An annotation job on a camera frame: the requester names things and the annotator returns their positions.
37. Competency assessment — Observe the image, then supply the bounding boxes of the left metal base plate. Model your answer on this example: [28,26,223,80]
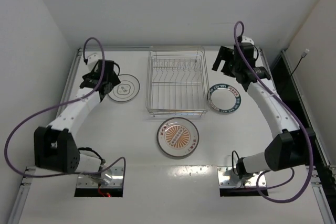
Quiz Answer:
[76,167,124,189]

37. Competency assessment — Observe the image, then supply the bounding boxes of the plate with orange sunburst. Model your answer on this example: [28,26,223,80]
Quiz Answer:
[156,117,200,159]

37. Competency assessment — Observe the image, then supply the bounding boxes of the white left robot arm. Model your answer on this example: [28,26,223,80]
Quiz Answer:
[34,59,120,174]

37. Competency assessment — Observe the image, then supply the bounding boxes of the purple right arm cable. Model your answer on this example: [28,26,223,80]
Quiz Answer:
[233,20,315,204]

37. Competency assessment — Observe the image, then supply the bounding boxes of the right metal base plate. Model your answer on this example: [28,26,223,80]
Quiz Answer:
[216,165,266,188]

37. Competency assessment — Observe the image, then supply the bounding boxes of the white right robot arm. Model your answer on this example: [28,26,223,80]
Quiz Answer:
[212,38,316,178]

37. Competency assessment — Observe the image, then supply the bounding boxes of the metal wire dish rack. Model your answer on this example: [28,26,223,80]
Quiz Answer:
[145,46,209,118]

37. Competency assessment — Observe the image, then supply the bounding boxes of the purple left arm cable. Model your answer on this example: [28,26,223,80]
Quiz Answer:
[4,37,127,178]

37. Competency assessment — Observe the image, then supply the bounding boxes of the metal base plate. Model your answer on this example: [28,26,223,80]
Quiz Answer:
[216,165,266,188]
[76,167,124,189]

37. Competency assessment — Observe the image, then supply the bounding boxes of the white plate black rings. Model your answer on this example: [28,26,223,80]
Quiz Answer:
[107,73,141,103]

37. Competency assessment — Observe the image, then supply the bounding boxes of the white plate blue rim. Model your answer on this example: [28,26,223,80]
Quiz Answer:
[207,83,242,114]

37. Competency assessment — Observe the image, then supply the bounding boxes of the black cable white plug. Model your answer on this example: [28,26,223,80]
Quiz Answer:
[272,48,310,96]

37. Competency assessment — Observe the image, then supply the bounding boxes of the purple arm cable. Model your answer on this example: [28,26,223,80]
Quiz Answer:
[4,37,127,178]
[233,20,315,204]

